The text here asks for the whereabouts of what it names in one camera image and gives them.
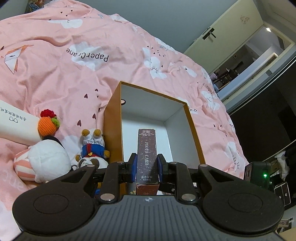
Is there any plush toys pile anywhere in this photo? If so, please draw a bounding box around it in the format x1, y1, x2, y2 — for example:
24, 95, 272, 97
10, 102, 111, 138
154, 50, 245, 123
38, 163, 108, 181
25, 0, 51, 13

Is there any dark photo card box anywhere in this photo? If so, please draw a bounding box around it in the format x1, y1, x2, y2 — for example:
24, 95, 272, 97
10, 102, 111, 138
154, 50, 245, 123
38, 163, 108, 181
136, 129, 159, 195

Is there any orange crochet fruit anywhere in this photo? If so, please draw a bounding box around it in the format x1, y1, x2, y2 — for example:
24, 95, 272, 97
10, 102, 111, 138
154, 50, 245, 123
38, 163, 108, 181
38, 109, 60, 137

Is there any white glasses case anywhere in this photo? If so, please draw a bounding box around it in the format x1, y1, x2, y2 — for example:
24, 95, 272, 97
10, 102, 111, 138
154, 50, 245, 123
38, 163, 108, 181
0, 100, 42, 146

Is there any white striped plush toy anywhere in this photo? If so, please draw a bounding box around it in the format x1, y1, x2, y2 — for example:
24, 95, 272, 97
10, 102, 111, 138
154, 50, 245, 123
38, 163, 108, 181
14, 136, 72, 183

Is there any black device green light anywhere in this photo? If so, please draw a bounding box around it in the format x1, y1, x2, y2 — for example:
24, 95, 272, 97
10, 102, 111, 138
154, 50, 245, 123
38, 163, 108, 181
244, 162, 273, 192

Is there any cream room door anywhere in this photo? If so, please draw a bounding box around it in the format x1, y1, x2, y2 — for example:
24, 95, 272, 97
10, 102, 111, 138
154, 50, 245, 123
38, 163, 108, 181
184, 0, 263, 73

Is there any orange cardboard box white inside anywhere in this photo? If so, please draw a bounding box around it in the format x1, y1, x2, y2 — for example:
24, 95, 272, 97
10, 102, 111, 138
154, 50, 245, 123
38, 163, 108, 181
103, 81, 206, 169

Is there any pink patterned duvet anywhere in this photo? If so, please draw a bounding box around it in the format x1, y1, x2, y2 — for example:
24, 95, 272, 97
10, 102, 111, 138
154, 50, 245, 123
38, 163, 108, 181
0, 0, 249, 237

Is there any red panda plush toy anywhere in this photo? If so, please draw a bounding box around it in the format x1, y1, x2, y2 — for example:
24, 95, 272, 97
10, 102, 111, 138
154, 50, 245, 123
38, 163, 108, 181
75, 129, 110, 169

